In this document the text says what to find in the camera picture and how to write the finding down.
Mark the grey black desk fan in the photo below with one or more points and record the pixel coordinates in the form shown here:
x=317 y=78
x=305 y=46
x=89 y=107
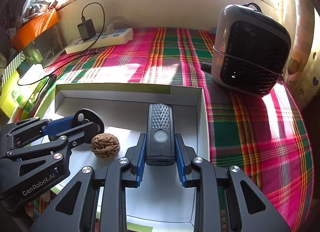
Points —
x=250 y=50

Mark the orange plastic basket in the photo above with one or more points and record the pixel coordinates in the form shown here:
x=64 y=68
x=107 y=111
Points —
x=31 y=30

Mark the heart pattern curtain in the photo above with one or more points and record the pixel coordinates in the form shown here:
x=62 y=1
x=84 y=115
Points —
x=301 y=20

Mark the brown walnut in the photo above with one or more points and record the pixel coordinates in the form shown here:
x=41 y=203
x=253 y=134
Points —
x=105 y=146

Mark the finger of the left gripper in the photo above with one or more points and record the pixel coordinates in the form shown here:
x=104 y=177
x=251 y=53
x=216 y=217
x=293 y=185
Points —
x=45 y=145
x=18 y=134

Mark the yellow green box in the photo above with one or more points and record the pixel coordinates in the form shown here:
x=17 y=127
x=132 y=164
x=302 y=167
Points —
x=14 y=96

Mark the black charger adapter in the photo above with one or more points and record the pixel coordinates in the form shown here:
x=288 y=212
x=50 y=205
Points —
x=86 y=29

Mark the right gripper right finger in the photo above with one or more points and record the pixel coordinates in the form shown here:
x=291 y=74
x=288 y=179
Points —
x=246 y=207

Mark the tissue pack green white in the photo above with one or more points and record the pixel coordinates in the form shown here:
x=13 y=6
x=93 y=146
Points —
x=35 y=74

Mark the black round disc holder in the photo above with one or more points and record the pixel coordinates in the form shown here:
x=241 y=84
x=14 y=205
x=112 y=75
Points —
x=90 y=121

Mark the plaid pink green cloth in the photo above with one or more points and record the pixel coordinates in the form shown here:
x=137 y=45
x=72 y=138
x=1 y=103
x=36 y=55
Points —
x=265 y=136

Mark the black small flashlight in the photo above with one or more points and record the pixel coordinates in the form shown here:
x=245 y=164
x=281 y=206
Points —
x=160 y=141

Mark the white power strip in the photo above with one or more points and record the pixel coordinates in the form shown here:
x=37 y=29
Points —
x=119 y=37

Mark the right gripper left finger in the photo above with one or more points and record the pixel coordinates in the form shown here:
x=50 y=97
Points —
x=94 y=200

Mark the white cardboard box tray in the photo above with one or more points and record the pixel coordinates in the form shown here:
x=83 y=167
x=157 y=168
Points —
x=181 y=96

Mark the black smartphone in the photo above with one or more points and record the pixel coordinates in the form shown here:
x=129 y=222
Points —
x=38 y=94

